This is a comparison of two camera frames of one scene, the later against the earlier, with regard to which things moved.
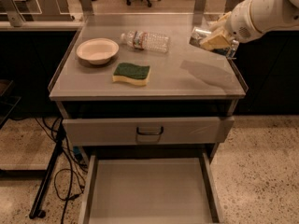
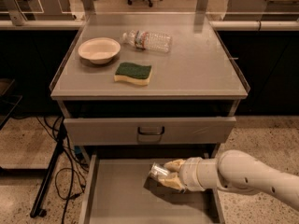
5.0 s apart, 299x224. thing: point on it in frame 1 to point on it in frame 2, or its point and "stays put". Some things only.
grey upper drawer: (149, 131) stays put
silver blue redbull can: (200, 35) to (158, 171)
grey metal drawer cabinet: (152, 111) stays put
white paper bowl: (97, 50) stays put
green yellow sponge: (135, 74) stays put
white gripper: (240, 24) to (191, 174)
